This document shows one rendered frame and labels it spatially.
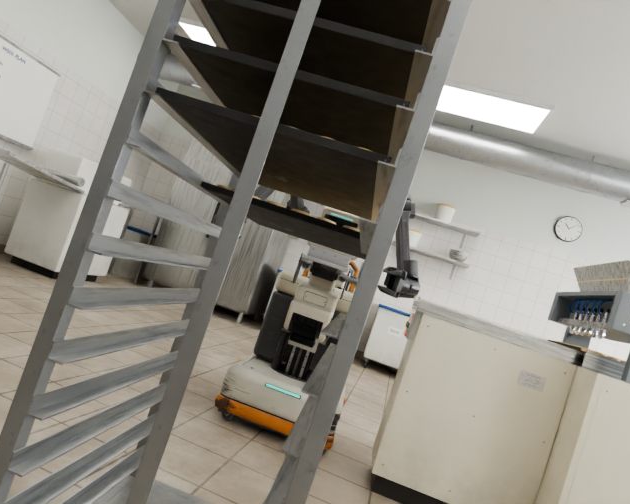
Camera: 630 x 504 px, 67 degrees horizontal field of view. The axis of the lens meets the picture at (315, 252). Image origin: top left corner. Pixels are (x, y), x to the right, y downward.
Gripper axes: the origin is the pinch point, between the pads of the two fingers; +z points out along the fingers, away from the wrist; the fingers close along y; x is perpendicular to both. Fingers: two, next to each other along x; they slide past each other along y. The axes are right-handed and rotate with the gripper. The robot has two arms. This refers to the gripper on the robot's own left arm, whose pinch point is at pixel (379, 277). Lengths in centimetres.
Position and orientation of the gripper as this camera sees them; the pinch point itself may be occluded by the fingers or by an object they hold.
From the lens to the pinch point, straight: 168.1
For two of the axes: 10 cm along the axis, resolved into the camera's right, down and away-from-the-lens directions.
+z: -7.5, -2.3, -6.2
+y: -3.3, 9.4, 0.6
